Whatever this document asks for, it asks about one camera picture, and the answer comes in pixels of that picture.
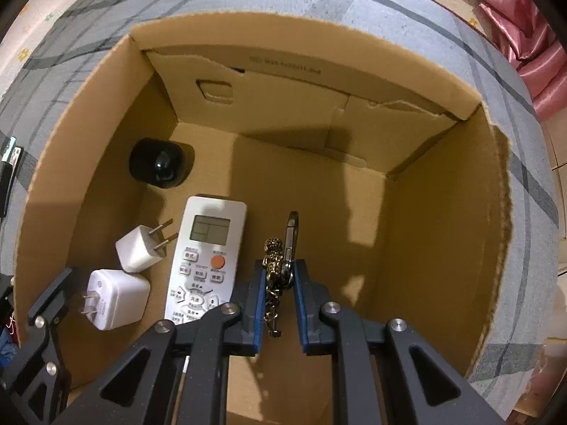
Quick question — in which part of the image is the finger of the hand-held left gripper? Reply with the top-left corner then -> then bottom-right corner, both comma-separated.
0,267 -> 74,425

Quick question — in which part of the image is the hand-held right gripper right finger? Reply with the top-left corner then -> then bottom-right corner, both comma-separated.
291,258 -> 506,425

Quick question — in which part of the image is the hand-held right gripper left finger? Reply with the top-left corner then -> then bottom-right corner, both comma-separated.
53,259 -> 269,425

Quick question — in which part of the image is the brass charm keychain with carabiner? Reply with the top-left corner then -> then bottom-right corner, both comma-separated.
263,211 -> 303,340

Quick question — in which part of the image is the large white charger plug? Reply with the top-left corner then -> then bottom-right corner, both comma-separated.
79,268 -> 151,331

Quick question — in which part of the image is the white air conditioner remote control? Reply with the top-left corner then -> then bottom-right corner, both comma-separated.
164,195 -> 248,325

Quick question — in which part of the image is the small white charger plug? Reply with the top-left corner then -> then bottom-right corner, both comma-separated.
114,218 -> 174,274

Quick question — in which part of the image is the brown cardboard box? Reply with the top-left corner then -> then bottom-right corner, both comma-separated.
13,11 -> 515,425

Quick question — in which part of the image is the patterned colourful cloth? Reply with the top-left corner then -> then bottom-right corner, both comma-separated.
0,307 -> 22,352

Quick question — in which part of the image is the black round device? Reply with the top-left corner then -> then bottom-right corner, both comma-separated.
129,137 -> 187,188

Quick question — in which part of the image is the grey plaid blanket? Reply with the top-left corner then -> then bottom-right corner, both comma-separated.
0,0 -> 561,408

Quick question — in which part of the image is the pink satin curtain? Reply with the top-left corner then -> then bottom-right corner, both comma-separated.
436,0 -> 567,121

